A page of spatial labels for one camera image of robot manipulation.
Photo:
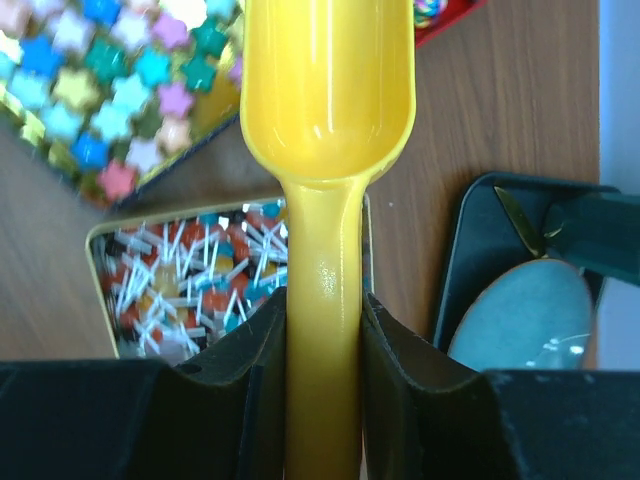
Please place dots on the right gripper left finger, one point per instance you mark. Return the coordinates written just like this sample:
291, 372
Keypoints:
219, 415

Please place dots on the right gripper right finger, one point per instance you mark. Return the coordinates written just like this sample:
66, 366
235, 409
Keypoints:
428, 417

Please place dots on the gold tin of lollipops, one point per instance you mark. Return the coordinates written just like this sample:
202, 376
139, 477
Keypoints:
174, 283

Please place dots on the tin of star candies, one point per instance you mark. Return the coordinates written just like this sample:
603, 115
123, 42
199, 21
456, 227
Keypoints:
112, 94

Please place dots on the yellow plastic scoop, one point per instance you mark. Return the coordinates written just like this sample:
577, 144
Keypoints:
327, 105

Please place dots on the red tin swirl lollipops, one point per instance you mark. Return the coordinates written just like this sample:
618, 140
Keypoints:
434, 17

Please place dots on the dark teal plate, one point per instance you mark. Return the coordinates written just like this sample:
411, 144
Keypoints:
538, 315

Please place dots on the black serving tray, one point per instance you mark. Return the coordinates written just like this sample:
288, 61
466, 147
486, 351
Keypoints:
484, 244

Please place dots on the gold fork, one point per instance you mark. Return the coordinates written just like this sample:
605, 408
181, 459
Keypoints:
534, 242

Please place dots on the dark green paper cup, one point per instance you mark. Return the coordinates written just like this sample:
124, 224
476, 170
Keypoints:
597, 231

